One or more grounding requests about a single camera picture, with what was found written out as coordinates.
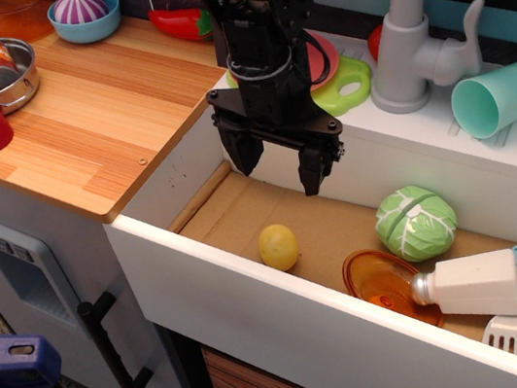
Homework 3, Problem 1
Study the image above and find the blue clamp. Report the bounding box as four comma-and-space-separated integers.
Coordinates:
0, 334, 62, 388

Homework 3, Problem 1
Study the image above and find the green cutting board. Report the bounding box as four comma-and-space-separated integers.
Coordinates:
224, 49, 378, 134

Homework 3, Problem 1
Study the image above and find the grey oven control panel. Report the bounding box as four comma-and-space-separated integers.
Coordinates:
0, 224, 90, 341

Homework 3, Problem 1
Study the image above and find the mint green cup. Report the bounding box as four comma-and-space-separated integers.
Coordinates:
451, 62, 517, 139

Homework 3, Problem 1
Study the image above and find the purple toy onion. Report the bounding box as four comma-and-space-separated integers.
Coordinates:
53, 0, 110, 25

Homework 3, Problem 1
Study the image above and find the red toy pepper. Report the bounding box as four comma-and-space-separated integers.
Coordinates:
148, 8, 214, 42

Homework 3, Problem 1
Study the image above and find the blue bowl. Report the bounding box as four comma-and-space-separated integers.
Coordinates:
48, 0, 121, 44

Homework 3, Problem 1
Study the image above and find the yellow toy potato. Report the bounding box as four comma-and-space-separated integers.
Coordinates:
258, 224, 299, 272

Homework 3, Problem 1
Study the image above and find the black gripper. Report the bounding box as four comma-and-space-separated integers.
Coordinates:
206, 42, 344, 196

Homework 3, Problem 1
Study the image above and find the green toy cabbage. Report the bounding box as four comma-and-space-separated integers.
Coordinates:
375, 186, 458, 263

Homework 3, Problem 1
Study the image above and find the black oven door handle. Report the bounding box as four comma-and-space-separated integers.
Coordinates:
76, 291, 154, 388

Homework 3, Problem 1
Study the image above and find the orange transparent container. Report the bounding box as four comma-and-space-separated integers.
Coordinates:
0, 0, 56, 42

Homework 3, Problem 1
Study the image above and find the steel pot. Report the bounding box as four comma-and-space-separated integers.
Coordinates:
0, 37, 40, 115

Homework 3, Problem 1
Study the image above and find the white slotted spatula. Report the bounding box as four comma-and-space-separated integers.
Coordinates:
482, 315, 517, 356

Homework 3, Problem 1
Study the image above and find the grey toy faucet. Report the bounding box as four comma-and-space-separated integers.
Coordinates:
371, 0, 485, 114

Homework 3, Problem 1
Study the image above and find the white salt shaker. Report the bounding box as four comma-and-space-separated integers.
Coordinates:
409, 249, 517, 316

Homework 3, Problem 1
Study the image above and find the pink plate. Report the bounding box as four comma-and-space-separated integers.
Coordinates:
307, 31, 340, 90

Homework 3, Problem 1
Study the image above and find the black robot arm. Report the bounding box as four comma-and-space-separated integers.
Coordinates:
203, 0, 344, 195

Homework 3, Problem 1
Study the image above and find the white toy sink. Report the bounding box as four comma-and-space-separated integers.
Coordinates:
106, 88, 517, 388

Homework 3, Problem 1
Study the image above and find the red toy tomato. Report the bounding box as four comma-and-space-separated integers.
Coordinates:
366, 24, 384, 61

